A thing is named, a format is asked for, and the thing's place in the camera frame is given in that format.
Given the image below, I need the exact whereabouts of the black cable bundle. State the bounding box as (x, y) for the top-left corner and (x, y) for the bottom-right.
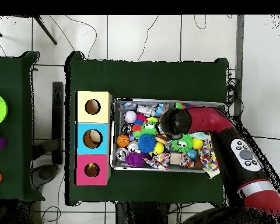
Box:
(225, 66), (244, 117)

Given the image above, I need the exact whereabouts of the white dimpled ball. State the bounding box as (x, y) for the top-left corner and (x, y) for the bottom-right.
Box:
(124, 110), (138, 124)

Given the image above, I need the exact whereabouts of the toy hamburger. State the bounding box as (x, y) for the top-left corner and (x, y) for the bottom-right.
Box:
(155, 134), (168, 145)

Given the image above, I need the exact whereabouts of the shallow clear mesh bin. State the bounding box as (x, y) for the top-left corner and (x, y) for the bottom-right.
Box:
(110, 98), (226, 174)

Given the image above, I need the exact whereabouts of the large yellow ball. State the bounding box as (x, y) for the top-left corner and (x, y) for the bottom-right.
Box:
(152, 142), (165, 155)

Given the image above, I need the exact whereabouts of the wooden box with three holes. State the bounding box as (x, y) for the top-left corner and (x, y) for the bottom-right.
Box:
(73, 90), (113, 187)

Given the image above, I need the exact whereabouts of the grey floor cable cover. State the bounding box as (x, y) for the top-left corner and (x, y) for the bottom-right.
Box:
(233, 15), (245, 117)

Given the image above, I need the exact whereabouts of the dark green tablecloth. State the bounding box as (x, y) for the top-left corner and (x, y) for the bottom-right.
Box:
(0, 51), (46, 202)
(64, 51), (230, 208)

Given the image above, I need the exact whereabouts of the black tripod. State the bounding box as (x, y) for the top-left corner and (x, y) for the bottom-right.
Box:
(0, 15), (58, 46)

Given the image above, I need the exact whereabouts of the colourful dotted cloth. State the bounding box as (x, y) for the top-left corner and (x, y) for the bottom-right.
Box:
(199, 137), (220, 179)

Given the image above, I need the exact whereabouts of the purple spiky toy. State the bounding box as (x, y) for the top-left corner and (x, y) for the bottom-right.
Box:
(124, 151), (147, 168)

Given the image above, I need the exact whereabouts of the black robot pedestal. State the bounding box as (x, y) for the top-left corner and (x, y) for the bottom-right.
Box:
(115, 201), (171, 224)

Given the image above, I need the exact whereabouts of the thin black floor cable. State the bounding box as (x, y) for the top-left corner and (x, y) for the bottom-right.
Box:
(65, 15), (98, 60)
(193, 15), (208, 30)
(136, 15), (160, 62)

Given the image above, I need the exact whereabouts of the green fuzzy toy with eyes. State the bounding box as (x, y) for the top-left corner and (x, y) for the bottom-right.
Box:
(171, 134), (194, 153)

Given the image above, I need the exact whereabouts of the small toy basketball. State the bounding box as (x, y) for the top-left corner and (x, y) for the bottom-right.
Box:
(116, 134), (131, 148)

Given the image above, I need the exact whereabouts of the blue fuzzy ball toy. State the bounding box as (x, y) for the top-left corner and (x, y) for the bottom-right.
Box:
(137, 133), (158, 154)

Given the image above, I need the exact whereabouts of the crushed clear plastic bottle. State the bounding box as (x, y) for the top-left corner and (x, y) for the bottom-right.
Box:
(121, 101), (165, 117)

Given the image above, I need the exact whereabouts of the black cable with connector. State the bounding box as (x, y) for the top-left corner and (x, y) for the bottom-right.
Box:
(253, 135), (280, 141)

